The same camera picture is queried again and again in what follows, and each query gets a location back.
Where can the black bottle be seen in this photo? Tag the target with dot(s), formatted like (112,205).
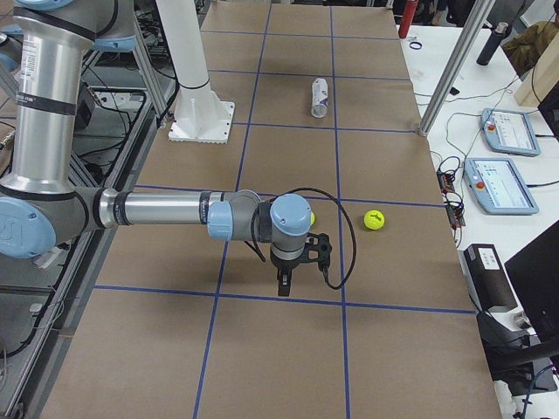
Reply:
(499,32)

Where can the black box with label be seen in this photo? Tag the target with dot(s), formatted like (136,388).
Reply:
(489,279)

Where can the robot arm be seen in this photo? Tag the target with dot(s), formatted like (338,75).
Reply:
(41,209)

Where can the upper teach pendant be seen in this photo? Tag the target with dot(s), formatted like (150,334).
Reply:
(509,132)

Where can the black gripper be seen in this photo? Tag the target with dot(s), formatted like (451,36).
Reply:
(284,264)

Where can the white mounting plate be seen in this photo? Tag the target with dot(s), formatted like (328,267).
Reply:
(196,123)

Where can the yellow tennis ball far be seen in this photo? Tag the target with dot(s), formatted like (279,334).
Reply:
(374,219)

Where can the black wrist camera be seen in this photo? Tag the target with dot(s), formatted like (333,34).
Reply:
(318,250)

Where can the red bottle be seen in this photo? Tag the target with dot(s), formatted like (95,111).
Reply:
(407,18)

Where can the teach pendant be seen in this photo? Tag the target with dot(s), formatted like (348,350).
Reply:
(509,132)
(498,188)

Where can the lower teach pendant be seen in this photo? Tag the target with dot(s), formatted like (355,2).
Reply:
(498,188)

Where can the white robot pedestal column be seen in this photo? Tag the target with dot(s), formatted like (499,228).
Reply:
(181,27)

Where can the aluminium frame post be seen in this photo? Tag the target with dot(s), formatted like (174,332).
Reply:
(469,33)

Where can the white blue tennis ball can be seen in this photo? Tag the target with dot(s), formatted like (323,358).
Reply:
(319,99)

